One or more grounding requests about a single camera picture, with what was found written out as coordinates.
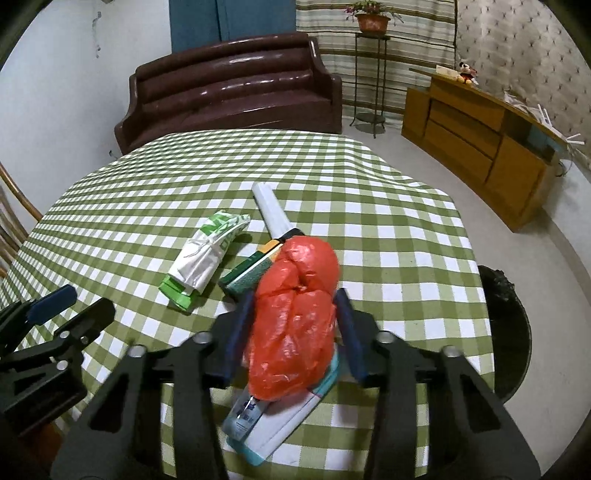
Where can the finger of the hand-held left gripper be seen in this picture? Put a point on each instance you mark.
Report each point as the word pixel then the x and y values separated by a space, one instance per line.
pixel 51 302
pixel 87 318

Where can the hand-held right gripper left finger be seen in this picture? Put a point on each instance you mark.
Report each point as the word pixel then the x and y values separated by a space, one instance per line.
pixel 238 337

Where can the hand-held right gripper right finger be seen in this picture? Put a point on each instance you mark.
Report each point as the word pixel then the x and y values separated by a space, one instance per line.
pixel 347 332

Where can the orange plastic bag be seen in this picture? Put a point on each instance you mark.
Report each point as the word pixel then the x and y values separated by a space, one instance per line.
pixel 295 314

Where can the green carton box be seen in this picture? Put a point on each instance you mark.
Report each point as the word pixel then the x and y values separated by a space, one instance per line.
pixel 251 270

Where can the green white paper bag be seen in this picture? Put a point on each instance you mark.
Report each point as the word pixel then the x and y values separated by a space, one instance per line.
pixel 203 258

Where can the white teal toothpaste box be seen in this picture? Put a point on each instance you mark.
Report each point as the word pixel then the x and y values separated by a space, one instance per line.
pixel 286 420

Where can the black lined trash bin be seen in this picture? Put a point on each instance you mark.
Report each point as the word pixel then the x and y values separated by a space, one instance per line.
pixel 505 332

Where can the wooden chair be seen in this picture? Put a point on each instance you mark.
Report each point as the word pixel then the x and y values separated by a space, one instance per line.
pixel 16 217

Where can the green checked tablecloth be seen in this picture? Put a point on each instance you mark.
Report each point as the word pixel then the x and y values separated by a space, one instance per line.
pixel 184 184

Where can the wooden cabinet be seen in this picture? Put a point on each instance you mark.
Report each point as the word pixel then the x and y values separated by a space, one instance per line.
pixel 480 138

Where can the brown leather sofa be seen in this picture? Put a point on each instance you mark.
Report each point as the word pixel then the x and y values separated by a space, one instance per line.
pixel 231 87

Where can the black metal plant stand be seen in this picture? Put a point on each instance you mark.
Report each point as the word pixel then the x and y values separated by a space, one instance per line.
pixel 371 83

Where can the white flat box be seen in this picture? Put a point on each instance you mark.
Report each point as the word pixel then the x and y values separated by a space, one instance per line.
pixel 445 71

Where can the mouse plush toy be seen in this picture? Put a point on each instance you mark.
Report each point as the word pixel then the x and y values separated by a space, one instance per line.
pixel 467 74

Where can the clear plastic bag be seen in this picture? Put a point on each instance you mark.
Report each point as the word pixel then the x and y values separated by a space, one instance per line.
pixel 519 101

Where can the white router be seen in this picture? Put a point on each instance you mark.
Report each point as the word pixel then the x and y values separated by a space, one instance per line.
pixel 554 124

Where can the striped curtain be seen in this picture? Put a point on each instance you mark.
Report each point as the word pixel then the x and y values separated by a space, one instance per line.
pixel 415 41

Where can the blue curtain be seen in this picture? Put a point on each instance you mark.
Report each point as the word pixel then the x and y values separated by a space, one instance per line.
pixel 231 23

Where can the potted plant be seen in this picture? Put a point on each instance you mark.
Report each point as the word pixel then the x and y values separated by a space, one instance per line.
pixel 371 16

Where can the beige patterned curtain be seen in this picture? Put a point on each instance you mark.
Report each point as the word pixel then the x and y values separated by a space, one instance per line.
pixel 521 50

